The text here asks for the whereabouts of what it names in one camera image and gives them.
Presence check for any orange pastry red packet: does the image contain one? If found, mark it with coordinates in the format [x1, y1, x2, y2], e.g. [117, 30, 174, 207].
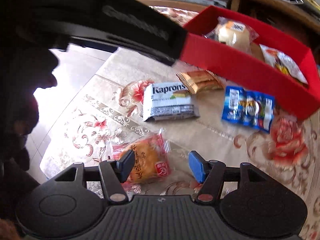
[112, 128, 171, 184]

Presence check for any blue sausage snack packet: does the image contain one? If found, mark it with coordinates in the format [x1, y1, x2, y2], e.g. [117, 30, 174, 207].
[221, 86, 275, 133]

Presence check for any white Kaprons wafer packet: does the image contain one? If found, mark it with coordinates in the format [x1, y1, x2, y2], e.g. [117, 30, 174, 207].
[142, 82, 200, 121]

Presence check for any gold biscuit packet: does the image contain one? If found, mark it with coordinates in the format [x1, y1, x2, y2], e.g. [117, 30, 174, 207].
[176, 70, 225, 95]

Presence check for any red cardboard box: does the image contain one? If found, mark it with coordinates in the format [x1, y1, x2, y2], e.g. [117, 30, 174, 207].
[180, 6, 319, 120]

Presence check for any red yellow snack packet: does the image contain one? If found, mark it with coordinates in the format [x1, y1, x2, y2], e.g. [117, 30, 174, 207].
[260, 44, 308, 85]

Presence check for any round bun clear packet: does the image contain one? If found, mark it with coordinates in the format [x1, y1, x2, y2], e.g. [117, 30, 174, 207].
[204, 17, 259, 54]

